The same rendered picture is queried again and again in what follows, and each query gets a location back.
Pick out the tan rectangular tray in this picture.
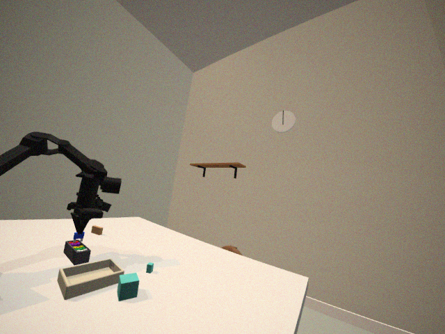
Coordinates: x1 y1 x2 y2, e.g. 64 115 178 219
57 258 124 300

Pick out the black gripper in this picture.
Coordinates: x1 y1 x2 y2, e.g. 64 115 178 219
67 190 104 234

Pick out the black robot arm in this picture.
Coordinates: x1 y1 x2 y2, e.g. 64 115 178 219
0 132 122 212

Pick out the small brown block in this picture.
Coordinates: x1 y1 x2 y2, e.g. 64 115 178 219
91 225 103 235

